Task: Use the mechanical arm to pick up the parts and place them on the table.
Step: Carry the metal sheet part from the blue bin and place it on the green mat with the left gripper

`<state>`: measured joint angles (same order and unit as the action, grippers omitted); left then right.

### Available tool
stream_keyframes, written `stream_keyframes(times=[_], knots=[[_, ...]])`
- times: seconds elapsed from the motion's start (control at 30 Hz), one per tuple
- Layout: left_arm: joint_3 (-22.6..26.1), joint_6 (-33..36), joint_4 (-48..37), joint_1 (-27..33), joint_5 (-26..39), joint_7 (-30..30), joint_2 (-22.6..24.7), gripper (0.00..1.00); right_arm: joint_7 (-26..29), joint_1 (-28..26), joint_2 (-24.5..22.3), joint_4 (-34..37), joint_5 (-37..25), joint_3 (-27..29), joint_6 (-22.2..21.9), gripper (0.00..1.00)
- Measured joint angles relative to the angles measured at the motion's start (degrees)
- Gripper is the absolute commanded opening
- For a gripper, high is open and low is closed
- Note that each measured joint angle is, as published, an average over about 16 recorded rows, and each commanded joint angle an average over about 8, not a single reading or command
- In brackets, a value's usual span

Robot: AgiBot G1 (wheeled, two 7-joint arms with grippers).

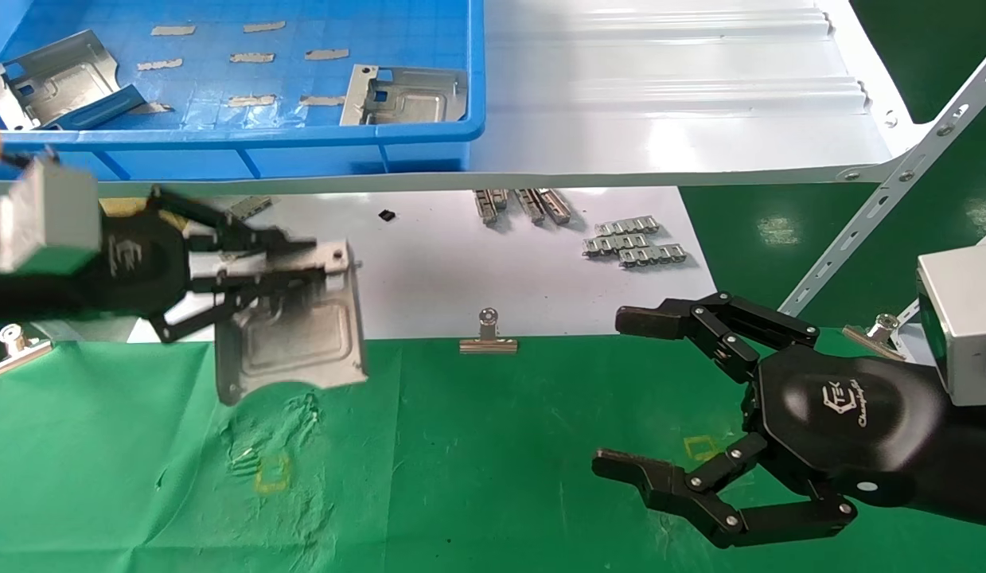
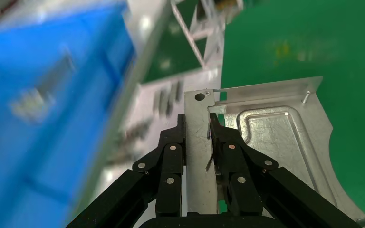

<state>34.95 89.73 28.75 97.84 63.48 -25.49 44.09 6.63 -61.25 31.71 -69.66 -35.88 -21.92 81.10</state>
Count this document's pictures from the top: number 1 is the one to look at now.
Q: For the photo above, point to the white metal shelf board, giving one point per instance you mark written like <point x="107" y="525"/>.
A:
<point x="660" y="119"/>

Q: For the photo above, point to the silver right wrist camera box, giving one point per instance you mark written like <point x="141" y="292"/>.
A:
<point x="970" y="318"/>

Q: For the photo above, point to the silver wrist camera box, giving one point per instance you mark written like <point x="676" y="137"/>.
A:
<point x="43" y="215"/>
<point x="970" y="318"/>

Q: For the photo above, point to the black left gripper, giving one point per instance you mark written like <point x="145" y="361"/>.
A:
<point x="142" y="263"/>

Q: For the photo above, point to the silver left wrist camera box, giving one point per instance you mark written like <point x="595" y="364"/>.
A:
<point x="43" y="215"/>

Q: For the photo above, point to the yellow plastic bag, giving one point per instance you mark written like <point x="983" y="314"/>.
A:
<point x="126" y="207"/>

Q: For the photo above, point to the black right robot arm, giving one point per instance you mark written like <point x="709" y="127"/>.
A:
<point x="970" y="469"/>

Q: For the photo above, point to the small grey metal clip strip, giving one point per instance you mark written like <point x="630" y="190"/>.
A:
<point x="626" y="226"/>
<point x="556" y="205"/>
<point x="653" y="255"/>
<point x="530" y="205"/>
<point x="489" y="205"/>
<point x="616" y="245"/>
<point x="252" y="207"/>

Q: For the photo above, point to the green table cloth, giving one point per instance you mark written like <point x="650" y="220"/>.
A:
<point x="492" y="461"/>

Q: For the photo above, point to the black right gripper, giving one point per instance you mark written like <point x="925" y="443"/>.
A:
<point x="843" y="414"/>

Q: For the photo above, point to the stamped sheet metal bracket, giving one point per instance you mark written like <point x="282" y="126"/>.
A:
<point x="63" y="76"/>
<point x="413" y="103"/>
<point x="302" y="342"/>

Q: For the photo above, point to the blue plastic bin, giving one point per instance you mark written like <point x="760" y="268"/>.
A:
<point x="222" y="147"/>

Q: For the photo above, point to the white lower board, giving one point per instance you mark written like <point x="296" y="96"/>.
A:
<point x="461" y="278"/>

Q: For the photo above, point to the brown tape strip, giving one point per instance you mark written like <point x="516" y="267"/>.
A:
<point x="252" y="57"/>
<point x="323" y="100"/>
<point x="327" y="54"/>
<point x="154" y="107"/>
<point x="160" y="64"/>
<point x="264" y="27"/>
<point x="173" y="30"/>
<point x="251" y="100"/>

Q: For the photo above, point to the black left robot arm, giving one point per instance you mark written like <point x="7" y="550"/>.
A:
<point x="39" y="296"/>

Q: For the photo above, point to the silver binder clip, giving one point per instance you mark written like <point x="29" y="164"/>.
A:
<point x="878" y="334"/>
<point x="15" y="354"/>
<point x="489" y="342"/>

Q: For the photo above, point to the white perforated angle bar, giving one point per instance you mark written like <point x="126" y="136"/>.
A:
<point x="898" y="179"/>

